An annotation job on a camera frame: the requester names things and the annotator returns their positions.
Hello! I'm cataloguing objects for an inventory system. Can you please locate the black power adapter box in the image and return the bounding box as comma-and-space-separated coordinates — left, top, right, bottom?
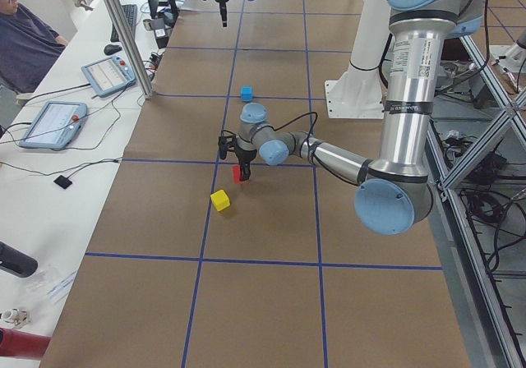
143, 18, 171, 49

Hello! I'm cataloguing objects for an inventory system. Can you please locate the aluminium frame post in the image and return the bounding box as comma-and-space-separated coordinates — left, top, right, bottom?
104, 0, 153, 99

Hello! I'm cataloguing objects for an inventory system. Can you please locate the black keyboard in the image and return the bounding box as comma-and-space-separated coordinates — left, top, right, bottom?
110, 4, 138, 43

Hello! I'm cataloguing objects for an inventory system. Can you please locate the red wooden block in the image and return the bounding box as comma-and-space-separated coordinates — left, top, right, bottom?
232, 165, 247, 184

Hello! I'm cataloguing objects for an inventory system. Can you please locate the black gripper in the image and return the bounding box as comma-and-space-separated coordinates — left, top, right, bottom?
234, 147, 257, 180
215, 0, 228, 27

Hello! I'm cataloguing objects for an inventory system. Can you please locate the small black square pad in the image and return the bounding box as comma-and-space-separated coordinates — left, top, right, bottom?
53, 175, 72, 190

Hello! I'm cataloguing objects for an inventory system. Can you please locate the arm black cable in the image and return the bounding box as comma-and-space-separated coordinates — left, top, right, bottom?
270, 112, 371, 180

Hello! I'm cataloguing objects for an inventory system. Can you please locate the far teach pendant tablet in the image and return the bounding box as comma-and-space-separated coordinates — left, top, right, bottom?
81, 56, 136, 98

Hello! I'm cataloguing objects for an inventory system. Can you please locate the teach pendant tablet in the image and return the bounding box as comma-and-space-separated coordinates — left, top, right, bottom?
81, 56, 136, 98
19, 100, 88, 150

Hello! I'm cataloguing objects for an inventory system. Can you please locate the near teach pendant tablet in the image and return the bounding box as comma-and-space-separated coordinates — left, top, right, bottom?
19, 100, 88, 150

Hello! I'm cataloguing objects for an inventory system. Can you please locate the red cylinder on desk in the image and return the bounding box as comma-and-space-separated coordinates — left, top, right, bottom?
1, 328, 51, 360

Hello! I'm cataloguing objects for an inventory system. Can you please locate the blue wooden block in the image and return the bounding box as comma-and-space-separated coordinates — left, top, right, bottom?
240, 85, 253, 102

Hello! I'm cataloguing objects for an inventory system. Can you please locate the black computer mouse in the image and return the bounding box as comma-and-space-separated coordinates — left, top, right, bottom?
104, 44, 122, 56

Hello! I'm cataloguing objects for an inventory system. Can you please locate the yellow wooden block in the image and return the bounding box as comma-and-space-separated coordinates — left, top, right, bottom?
210, 189, 231, 212

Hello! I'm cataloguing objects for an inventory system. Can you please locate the aluminium truss frame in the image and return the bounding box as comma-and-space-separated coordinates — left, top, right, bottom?
427, 37, 525, 367

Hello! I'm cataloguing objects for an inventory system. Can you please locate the black cylinder on desk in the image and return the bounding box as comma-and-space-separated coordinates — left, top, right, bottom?
1, 242, 38, 278

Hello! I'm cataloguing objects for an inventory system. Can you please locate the seated person in navy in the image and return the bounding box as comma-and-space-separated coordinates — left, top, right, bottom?
1, 0, 68, 94

